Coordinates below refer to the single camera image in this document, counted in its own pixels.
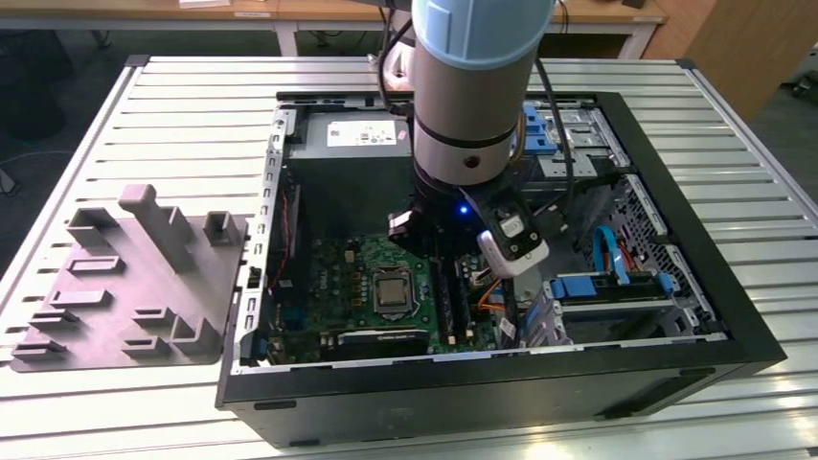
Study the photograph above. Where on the dark RAM stick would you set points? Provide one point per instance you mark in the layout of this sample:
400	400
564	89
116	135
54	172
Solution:
444	302
465	306

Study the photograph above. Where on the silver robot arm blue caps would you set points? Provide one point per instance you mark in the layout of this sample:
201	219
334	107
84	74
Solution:
472	96

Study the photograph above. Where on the silver CPU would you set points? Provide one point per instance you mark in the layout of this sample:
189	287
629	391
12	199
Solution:
392	292

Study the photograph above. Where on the grey power supply unit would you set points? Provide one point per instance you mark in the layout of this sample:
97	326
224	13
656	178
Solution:
344	191

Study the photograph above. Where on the green motherboard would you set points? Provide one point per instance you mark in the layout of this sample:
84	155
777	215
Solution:
332	268

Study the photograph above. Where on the CPU socket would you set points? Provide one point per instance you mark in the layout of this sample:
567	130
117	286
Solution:
395	314

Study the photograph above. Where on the blue carrier with black disk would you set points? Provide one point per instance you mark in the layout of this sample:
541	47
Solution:
577	287

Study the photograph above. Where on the silver drive cage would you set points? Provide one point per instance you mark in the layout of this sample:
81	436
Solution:
587	163

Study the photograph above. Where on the silver disk bay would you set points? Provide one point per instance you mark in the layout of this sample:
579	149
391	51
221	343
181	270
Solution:
551	321

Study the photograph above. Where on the black graphics card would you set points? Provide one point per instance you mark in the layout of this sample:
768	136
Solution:
383	342

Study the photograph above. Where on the black PC case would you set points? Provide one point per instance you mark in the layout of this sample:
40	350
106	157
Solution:
447	407

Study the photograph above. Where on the grey parts rack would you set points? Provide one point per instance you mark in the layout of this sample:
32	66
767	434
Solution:
160	287

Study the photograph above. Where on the small black box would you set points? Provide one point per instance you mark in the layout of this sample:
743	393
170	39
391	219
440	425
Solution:
633	3

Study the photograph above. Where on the wooden cabinet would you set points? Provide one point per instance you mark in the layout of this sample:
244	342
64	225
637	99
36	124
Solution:
735	48

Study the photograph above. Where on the white paper sheet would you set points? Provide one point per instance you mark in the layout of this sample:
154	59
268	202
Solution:
201	3

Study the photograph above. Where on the black chair base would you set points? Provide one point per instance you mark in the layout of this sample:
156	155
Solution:
806	86

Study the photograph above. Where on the silver wrist camera black mount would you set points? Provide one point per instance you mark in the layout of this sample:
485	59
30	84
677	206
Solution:
517	259
399	225

